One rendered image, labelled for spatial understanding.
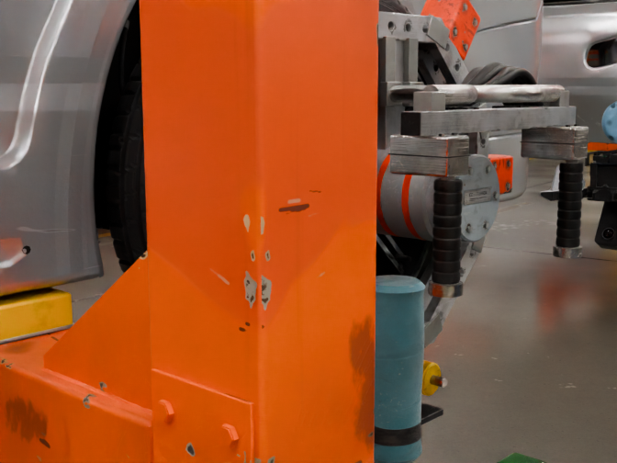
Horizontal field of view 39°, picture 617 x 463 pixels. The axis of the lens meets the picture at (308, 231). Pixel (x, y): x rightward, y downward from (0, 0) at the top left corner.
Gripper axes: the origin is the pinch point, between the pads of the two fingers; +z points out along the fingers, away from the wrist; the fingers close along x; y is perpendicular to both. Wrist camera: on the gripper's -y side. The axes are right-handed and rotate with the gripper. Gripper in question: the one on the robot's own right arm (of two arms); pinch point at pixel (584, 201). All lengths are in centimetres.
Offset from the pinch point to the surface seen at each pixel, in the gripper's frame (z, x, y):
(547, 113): 10.5, -1.8, 14.1
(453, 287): 40.3, -0.4, -6.9
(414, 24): 17.1, -20.9, 27.9
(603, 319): -236, -84, -81
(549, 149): 7.4, -2.7, 8.6
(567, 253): 7.1, 0.5, -7.3
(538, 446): -89, -47, -82
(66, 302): 65, -47, -10
